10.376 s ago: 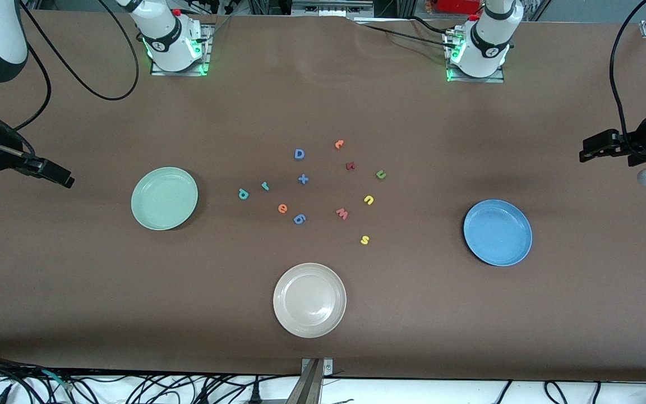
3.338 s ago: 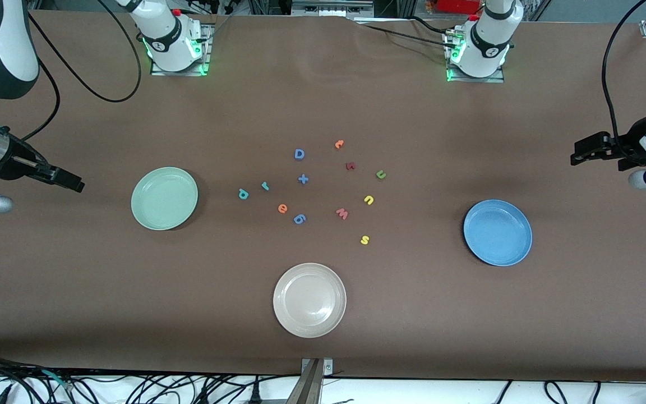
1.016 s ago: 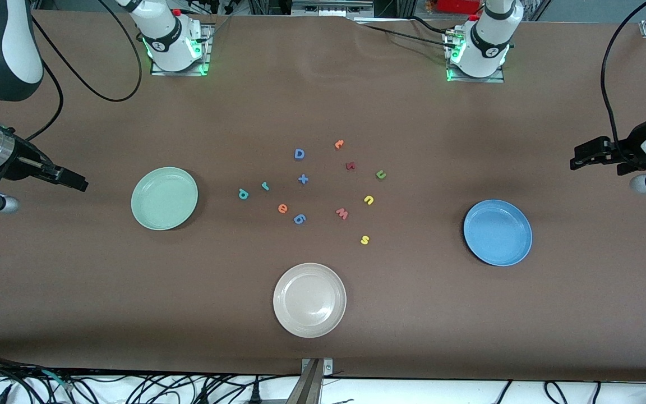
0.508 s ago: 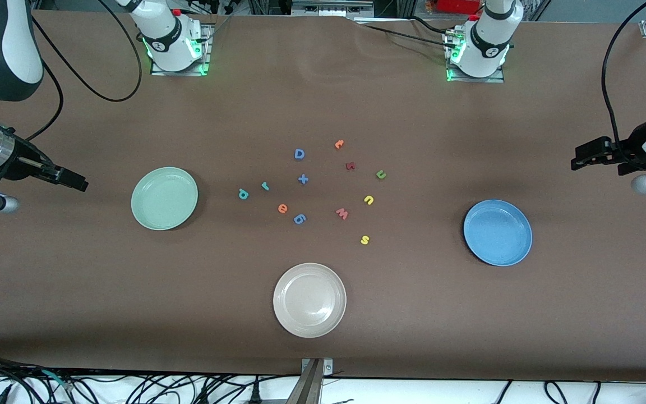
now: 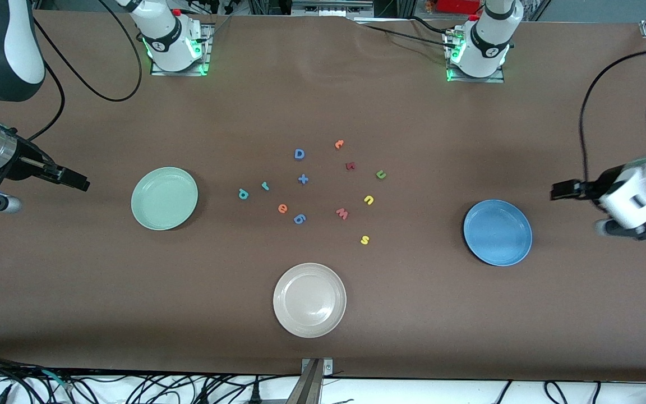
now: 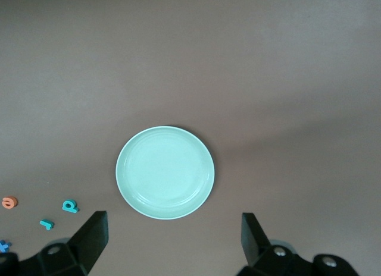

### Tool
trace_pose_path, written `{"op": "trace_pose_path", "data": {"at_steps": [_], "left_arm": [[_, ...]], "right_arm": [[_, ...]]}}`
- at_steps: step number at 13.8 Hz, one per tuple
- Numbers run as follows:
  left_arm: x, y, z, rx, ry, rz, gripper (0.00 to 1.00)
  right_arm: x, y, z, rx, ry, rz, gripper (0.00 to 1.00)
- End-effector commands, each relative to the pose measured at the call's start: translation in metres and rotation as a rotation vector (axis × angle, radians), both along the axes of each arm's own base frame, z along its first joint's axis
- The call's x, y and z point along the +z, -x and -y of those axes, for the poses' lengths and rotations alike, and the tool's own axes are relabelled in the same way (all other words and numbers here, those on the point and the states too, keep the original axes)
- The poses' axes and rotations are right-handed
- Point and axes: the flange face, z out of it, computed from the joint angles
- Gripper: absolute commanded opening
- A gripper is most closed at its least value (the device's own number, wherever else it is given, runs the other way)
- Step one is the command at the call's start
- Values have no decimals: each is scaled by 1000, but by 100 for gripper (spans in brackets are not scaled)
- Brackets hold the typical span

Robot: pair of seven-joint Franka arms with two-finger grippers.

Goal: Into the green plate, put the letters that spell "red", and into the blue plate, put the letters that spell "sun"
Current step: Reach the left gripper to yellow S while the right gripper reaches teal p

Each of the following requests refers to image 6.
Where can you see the teal letter r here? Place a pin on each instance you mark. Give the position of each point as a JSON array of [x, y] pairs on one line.
[[47, 225]]

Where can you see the blue plus sign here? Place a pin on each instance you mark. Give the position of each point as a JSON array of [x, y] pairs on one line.
[[4, 246]]

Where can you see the teal letter p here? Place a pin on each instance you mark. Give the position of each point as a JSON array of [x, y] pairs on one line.
[[71, 209]]

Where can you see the mint green plate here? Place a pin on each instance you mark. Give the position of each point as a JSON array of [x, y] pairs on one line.
[[165, 172]]

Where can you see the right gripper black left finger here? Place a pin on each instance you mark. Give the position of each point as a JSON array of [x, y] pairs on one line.
[[92, 240]]

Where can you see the orange letter e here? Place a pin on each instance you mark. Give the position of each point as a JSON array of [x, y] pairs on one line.
[[12, 203]]

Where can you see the brown table cover sheet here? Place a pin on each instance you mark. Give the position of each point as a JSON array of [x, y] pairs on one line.
[[268, 79]]

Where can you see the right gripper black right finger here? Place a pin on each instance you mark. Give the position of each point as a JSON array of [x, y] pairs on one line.
[[253, 243]]

